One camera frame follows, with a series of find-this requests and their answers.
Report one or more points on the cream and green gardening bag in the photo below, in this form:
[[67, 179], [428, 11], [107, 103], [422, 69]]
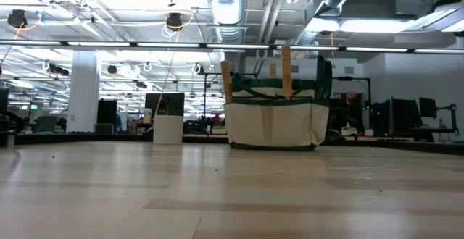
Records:
[[275, 123]]

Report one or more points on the white strip light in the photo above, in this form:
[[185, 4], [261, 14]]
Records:
[[438, 51], [308, 48], [99, 44], [377, 49], [32, 43], [237, 46], [168, 45]]

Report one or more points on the black computer monitor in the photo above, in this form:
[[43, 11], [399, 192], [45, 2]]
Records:
[[165, 104]]

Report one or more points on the white cylindrical container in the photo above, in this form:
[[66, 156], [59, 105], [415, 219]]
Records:
[[167, 129]]

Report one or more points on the yellow box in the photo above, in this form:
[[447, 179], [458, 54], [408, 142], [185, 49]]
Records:
[[147, 116]]

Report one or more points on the person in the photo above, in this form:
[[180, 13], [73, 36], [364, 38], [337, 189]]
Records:
[[349, 112]]

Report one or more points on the white building column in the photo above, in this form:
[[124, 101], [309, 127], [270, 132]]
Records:
[[83, 94]]

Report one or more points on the ceiling fluorescent light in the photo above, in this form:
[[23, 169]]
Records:
[[359, 25]]

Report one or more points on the large black monitor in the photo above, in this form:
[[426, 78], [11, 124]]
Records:
[[397, 114]]

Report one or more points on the grey office chair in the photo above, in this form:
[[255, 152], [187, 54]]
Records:
[[45, 124]]

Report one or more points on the small black monitor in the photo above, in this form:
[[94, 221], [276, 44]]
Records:
[[428, 108]]

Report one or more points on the black metal frame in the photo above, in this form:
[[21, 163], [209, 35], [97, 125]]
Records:
[[348, 78], [214, 74]]

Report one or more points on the round silver ventilation duct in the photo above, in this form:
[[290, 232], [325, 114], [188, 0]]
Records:
[[226, 7]]

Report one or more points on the black table border rail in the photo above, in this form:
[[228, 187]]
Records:
[[72, 137]]

